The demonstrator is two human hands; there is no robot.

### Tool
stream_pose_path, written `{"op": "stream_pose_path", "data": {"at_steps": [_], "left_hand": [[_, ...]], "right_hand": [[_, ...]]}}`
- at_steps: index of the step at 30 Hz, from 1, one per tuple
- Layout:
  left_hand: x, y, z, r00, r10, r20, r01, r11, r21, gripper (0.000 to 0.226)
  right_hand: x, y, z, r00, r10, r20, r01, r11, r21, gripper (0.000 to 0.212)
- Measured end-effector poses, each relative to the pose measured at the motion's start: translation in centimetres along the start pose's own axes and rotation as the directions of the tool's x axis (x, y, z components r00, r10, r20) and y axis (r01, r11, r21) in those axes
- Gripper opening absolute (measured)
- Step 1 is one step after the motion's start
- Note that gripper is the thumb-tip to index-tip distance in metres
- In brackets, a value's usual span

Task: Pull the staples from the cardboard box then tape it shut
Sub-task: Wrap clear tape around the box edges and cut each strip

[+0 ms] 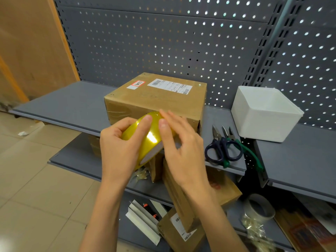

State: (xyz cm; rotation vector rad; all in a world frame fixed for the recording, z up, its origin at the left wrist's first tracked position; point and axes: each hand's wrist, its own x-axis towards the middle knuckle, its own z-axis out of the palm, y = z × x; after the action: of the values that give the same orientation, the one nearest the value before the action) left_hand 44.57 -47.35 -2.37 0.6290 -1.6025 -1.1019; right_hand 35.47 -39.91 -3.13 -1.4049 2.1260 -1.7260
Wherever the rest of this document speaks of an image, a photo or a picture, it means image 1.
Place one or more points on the person's left hand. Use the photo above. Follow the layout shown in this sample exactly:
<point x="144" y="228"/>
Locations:
<point x="118" y="154"/>

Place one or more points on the grey perforated back panel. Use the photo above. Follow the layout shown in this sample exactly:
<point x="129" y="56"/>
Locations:
<point x="157" y="41"/>
<point x="307" y="62"/>

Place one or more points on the white plastic bin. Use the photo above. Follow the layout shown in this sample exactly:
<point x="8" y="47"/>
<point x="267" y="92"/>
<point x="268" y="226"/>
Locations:
<point x="265" y="115"/>

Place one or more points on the cardboard box red lettering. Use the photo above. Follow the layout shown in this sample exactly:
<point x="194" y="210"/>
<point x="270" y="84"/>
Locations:
<point x="181" y="204"/>

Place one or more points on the brown wooden panel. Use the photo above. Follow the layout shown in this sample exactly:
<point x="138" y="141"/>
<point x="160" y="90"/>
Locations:
<point x="29" y="49"/>

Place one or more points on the cardboard box red blue print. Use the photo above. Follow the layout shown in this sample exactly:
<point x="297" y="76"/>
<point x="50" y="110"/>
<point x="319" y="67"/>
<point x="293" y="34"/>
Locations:
<point x="309" y="228"/>

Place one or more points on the white flat strips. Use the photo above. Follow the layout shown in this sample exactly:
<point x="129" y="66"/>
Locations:
<point x="144" y="221"/>

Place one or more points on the brown cardboard box white labels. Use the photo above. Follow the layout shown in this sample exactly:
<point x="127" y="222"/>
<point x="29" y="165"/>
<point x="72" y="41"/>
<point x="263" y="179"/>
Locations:
<point x="157" y="99"/>

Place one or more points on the yellow tape roll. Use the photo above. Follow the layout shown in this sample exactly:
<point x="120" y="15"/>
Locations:
<point x="152" y="139"/>

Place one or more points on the cardboard box barcode label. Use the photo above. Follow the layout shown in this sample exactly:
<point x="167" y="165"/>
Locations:
<point x="178" y="233"/>

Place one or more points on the cardboard box torn white sticker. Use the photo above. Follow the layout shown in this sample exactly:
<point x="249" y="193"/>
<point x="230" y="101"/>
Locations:
<point x="95" y="146"/>

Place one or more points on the crumpled clear plastic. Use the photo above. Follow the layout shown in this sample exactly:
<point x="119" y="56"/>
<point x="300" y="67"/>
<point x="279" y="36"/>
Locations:
<point x="256" y="230"/>

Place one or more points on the white paper scrap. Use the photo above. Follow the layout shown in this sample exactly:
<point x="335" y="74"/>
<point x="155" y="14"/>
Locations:
<point x="22" y="133"/>

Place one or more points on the person's left forearm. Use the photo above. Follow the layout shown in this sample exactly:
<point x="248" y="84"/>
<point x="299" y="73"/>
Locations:
<point x="102" y="220"/>

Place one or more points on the grey slotted upright post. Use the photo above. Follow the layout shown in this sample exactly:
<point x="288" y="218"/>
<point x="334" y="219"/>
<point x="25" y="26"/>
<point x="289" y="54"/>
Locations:
<point x="68" y="39"/>
<point x="270" y="41"/>

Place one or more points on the person's right hand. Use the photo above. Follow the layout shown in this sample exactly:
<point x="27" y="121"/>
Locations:
<point x="186" y="157"/>

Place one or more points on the white tape roll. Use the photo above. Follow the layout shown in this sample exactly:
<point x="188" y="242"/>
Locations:
<point x="258" y="208"/>

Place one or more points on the black scissors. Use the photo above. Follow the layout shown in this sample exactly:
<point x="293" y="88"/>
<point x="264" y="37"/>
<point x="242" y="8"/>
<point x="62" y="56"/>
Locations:
<point x="223" y="146"/>

